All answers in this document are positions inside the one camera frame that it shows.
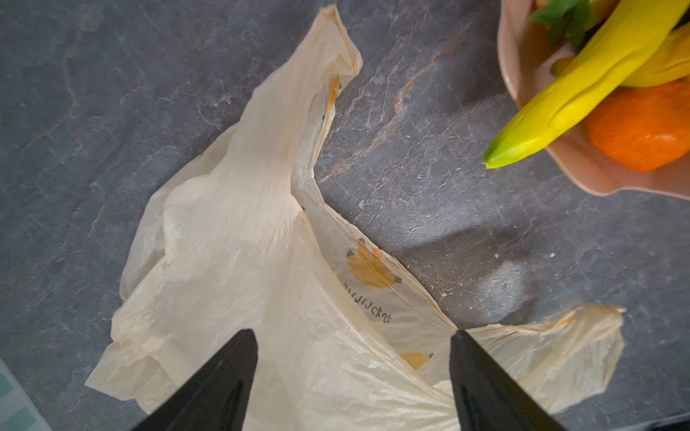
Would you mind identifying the translucent cream plastic bag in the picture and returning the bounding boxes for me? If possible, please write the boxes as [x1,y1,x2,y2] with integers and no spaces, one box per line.
[84,4,627,431]

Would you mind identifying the yellow-green banana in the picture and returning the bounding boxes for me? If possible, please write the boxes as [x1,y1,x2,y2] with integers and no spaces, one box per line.
[483,1,689,169]

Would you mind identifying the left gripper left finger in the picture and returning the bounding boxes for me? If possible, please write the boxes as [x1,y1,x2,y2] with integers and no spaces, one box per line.
[134,329,259,431]

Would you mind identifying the deep yellow banana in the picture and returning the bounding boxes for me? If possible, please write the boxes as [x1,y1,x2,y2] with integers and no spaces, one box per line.
[546,16,689,99]

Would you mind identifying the red apple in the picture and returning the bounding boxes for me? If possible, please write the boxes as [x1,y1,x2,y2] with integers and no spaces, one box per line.
[529,0,619,52]

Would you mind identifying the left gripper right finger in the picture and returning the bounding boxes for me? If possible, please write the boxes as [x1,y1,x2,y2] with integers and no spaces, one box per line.
[449,330,564,431]

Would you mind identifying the pink flower-shaped fruit plate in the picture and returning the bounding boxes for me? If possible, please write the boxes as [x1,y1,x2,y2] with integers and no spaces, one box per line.
[497,0,689,200]

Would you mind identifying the orange tangerine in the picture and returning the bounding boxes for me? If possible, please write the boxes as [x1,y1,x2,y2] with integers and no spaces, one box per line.
[584,79,689,172]

